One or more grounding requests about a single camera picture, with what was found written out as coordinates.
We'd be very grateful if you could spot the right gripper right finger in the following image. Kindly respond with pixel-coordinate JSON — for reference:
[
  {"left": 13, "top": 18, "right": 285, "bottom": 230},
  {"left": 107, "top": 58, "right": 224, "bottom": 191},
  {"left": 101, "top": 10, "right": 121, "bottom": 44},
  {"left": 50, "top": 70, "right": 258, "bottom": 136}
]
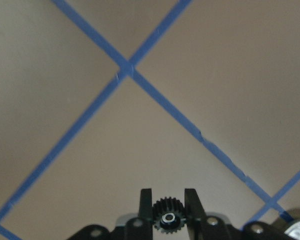
[{"left": 184, "top": 188, "right": 228, "bottom": 240}]

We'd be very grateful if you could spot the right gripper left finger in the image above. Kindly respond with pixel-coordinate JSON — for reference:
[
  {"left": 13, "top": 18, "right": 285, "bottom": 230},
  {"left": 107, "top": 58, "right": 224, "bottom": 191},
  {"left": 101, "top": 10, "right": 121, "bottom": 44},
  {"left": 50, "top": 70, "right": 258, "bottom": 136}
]
[{"left": 124, "top": 188, "right": 153, "bottom": 240}]

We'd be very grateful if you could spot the black bearing gear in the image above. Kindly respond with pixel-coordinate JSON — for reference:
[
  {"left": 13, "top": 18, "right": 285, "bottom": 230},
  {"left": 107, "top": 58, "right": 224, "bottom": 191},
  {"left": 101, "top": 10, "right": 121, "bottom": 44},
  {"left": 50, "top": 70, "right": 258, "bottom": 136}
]
[{"left": 152, "top": 197, "right": 187, "bottom": 234}]

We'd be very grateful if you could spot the ribbed metal tray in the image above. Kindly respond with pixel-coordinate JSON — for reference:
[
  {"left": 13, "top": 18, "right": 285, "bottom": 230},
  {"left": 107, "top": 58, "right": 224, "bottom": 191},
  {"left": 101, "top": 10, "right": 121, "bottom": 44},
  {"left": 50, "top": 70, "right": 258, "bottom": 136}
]
[{"left": 272, "top": 208, "right": 300, "bottom": 240}]

